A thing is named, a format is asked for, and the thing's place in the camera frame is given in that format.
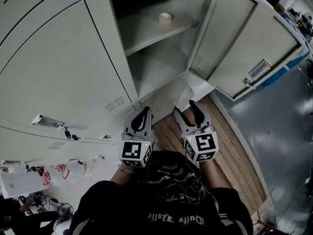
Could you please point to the locker door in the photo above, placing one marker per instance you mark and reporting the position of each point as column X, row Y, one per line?
column 244, row 33

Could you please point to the person's right forearm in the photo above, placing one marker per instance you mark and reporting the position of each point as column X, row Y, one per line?
column 206, row 172

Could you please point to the blue wrapped bundle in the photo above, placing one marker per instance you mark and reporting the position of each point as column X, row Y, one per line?
column 291, row 65

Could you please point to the person's left forearm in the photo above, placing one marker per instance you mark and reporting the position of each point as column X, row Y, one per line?
column 119, row 176

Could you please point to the grey metal locker cabinet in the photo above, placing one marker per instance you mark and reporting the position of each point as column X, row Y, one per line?
column 61, row 57

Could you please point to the black car key fob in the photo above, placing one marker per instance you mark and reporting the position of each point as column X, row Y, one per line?
column 72, row 134

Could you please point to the white cardboard box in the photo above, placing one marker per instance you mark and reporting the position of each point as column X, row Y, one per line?
column 22, row 185

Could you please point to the wooden plank platform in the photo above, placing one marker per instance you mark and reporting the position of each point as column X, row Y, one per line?
column 232, row 155

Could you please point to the white round device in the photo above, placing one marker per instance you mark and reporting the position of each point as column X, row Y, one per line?
column 64, row 226

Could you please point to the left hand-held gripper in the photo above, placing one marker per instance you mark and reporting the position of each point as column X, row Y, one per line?
column 133, row 150

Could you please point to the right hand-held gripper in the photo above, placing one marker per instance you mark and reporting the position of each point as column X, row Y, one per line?
column 203, row 144

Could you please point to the person's black printed shirt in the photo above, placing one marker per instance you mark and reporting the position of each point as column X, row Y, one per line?
column 166, row 204

